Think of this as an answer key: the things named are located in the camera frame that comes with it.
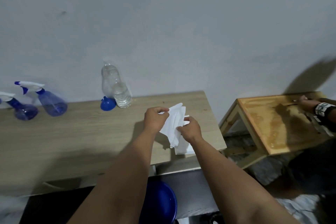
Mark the person's left hand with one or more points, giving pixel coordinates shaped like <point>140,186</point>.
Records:
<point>153,121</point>

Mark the person's right hand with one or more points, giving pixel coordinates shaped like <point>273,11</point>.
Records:
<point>191,132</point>

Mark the person's left fingers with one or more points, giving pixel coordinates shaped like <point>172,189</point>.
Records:
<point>162,111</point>

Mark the person's right fingers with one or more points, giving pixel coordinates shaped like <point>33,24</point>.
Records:
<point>185,124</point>

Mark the white paper towel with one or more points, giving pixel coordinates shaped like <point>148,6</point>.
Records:
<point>173,124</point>

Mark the person's right forearm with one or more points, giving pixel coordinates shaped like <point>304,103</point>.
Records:
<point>231,184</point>

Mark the person's left forearm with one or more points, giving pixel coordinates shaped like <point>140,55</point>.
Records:
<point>126,174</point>

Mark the clear plastic water bottle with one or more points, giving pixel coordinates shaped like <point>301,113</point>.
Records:
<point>116,87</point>

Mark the blue plastic funnel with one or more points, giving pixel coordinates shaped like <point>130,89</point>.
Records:
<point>107,104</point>

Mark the blue round plastic stool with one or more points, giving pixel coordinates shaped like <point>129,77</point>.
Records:
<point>160,202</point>

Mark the small wooden side table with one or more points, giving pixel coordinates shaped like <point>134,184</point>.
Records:
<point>273,124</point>

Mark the blue spray bottle white trigger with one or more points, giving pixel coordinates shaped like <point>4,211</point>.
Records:
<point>51,103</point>
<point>23,111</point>

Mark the black white wrist band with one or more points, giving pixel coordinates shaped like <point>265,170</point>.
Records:
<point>323,109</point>

